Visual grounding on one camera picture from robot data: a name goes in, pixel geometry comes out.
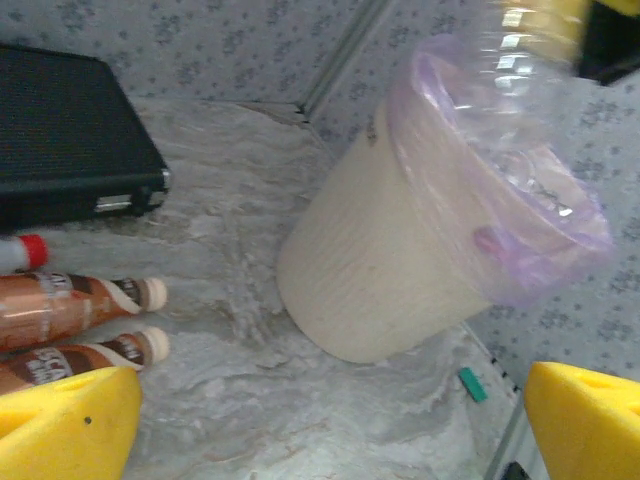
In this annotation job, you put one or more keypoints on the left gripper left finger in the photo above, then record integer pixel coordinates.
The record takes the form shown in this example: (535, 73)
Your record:
(60, 435)

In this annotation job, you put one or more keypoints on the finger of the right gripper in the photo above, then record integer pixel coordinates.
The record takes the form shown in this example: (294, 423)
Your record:
(620, 5)
(555, 20)

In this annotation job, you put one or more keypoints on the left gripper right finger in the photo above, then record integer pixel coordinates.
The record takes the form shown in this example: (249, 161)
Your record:
(590, 430)

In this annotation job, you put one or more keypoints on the clear water bottle red-white label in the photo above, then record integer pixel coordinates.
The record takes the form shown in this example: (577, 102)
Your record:
(510, 60)

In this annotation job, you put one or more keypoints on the brown coffee drink bottle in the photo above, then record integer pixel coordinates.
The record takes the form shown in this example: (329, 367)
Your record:
(100, 357)
(60, 305)

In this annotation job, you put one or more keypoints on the purple plastic bin liner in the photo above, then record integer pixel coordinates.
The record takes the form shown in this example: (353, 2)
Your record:
(450, 165)

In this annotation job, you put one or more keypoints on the beige waste bin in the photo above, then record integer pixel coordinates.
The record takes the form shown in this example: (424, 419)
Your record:
(360, 280)

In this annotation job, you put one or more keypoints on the teal marker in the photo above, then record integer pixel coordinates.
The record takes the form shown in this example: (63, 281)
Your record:
(473, 385)

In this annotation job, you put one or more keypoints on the white label bottle red cap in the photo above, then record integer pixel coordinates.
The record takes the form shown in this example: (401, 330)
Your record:
(27, 250)

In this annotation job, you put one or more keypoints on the black hard case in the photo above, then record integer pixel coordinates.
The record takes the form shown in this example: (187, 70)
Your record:
(65, 140)

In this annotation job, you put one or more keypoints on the aluminium side rail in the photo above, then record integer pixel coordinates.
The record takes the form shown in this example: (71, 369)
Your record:
(510, 445)

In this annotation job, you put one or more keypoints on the aluminium corner post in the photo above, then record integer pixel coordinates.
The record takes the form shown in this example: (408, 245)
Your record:
(345, 55)

